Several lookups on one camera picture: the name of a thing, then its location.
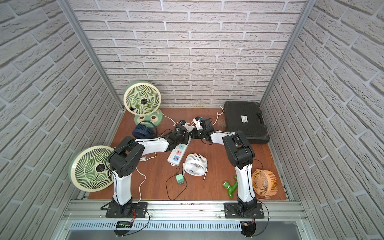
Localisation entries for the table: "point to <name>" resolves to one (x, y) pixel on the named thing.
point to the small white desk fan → (195, 164)
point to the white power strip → (177, 155)
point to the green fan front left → (89, 169)
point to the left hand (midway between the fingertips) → (182, 130)
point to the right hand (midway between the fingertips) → (191, 132)
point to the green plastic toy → (230, 189)
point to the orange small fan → (264, 183)
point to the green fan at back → (143, 98)
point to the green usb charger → (180, 179)
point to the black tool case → (246, 117)
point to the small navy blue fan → (143, 131)
